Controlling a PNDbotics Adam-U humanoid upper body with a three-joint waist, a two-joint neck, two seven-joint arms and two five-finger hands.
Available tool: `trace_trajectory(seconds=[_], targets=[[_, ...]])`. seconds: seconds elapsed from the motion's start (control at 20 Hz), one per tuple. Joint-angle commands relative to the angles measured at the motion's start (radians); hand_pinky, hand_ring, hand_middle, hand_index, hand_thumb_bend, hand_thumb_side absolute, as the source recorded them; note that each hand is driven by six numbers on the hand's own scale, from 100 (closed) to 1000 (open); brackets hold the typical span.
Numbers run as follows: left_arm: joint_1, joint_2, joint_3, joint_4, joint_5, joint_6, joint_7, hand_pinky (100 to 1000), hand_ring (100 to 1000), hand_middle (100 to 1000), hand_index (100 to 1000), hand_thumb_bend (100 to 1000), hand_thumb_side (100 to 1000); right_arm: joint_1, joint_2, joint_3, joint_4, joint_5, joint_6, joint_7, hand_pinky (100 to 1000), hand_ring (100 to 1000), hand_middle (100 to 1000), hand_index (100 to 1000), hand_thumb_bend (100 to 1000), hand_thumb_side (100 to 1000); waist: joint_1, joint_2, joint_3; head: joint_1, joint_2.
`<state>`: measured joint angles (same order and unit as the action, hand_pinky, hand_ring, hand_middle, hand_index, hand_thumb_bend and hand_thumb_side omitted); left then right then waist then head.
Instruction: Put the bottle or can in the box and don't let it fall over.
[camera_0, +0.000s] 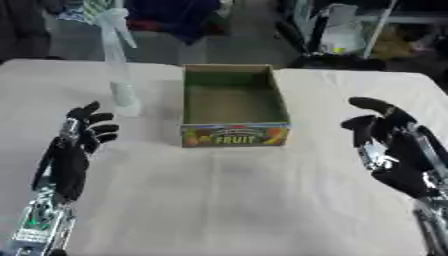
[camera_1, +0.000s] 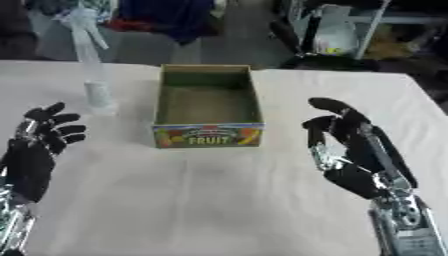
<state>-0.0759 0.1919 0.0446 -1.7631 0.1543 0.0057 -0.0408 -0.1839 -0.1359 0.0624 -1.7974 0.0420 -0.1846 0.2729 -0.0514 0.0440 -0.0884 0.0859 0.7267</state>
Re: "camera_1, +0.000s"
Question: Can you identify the clear plastic spray bottle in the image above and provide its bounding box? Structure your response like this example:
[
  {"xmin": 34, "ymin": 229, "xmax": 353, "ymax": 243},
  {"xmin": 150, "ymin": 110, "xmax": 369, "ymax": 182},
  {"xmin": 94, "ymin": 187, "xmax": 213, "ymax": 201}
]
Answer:
[{"xmin": 61, "ymin": 2, "xmax": 116, "ymax": 111}]

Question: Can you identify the white metal rack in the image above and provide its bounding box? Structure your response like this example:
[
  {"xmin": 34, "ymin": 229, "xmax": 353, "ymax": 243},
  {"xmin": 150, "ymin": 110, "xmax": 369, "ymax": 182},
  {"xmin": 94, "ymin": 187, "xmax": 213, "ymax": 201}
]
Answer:
[{"xmin": 290, "ymin": 0, "xmax": 448, "ymax": 62}]

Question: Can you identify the cardboard box with green inside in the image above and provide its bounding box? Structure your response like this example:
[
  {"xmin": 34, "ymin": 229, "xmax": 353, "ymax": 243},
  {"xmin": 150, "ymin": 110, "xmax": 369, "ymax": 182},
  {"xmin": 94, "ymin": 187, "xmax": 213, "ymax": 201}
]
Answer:
[{"xmin": 150, "ymin": 64, "xmax": 266, "ymax": 149}]

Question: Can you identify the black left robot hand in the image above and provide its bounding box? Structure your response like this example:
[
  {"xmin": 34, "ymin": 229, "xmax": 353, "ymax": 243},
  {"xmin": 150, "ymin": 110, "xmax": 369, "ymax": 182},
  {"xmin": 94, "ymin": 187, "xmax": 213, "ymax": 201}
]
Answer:
[{"xmin": 0, "ymin": 101, "xmax": 88, "ymax": 204}]

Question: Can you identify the dark blue cloth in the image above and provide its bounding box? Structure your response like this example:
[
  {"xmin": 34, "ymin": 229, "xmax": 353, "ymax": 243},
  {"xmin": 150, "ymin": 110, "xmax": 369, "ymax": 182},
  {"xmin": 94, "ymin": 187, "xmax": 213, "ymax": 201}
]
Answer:
[{"xmin": 115, "ymin": 0, "xmax": 219, "ymax": 45}]

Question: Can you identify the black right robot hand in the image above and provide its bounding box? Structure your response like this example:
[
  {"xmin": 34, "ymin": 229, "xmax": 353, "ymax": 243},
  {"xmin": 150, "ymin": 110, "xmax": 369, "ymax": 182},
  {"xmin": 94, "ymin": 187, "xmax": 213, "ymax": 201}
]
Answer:
[{"xmin": 301, "ymin": 96, "xmax": 420, "ymax": 200}]

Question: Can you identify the white plastic bag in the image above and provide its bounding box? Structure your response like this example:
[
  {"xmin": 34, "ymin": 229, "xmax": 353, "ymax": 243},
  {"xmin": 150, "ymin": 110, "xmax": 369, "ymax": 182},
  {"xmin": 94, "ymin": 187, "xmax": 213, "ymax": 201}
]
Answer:
[{"xmin": 313, "ymin": 20, "xmax": 361, "ymax": 56}]

